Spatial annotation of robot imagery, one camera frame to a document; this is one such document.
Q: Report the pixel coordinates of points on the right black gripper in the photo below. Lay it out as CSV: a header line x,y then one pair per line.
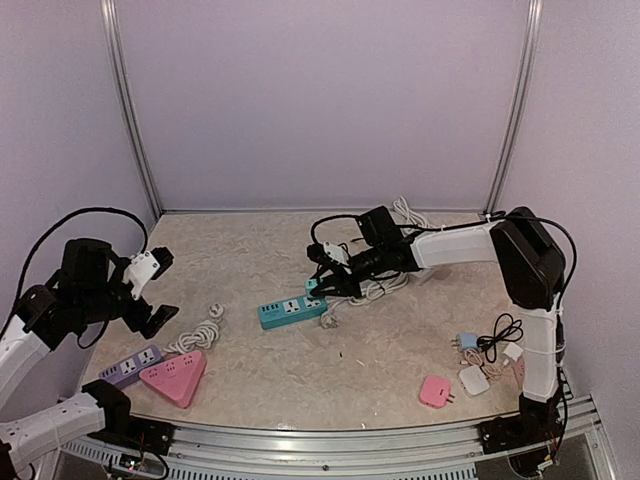
x,y
346,286

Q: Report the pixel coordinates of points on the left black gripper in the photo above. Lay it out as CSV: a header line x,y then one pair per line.
x,y
137,322

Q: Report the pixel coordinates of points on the teal charger plug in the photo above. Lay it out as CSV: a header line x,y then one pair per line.
x,y
312,287

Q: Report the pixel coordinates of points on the teal power strip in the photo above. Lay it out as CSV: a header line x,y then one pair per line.
x,y
290,311

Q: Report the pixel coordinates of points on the purple power strip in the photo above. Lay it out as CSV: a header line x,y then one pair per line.
x,y
127,371

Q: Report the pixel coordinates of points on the light blue charger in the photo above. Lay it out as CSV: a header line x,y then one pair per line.
x,y
464,341

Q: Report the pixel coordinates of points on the white square charger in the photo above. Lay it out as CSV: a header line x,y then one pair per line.
x,y
473,380

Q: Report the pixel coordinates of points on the small white charger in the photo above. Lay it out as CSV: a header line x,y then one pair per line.
x,y
511,353

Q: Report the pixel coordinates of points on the pink cube socket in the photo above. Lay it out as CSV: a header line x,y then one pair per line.
x,y
519,371

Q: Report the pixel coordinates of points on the white cube socket adapter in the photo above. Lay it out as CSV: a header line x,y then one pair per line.
x,y
421,276

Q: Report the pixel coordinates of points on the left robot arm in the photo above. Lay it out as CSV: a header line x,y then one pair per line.
x,y
93,286

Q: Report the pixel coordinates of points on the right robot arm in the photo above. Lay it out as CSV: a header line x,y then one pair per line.
x,y
534,269

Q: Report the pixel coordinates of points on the white round plug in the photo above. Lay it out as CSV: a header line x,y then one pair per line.
x,y
216,312

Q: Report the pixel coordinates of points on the pink square plug adapter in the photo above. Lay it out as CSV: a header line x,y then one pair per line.
x,y
436,392

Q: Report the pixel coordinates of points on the pink triangular power strip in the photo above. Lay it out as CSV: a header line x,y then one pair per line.
x,y
176,379

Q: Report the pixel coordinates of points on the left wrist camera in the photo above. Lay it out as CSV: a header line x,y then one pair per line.
x,y
139,273

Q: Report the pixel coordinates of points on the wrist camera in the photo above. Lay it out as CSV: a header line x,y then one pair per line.
x,y
139,273
327,252

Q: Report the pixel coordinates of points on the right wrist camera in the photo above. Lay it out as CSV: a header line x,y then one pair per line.
x,y
327,252

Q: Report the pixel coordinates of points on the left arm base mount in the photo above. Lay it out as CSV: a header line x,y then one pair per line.
x,y
137,433

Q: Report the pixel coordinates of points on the aluminium front rail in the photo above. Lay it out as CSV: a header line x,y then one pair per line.
x,y
445,451

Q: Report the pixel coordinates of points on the right aluminium corner post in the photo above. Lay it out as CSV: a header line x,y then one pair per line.
x,y
518,103

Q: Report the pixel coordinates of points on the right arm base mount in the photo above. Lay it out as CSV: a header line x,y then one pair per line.
x,y
505,432

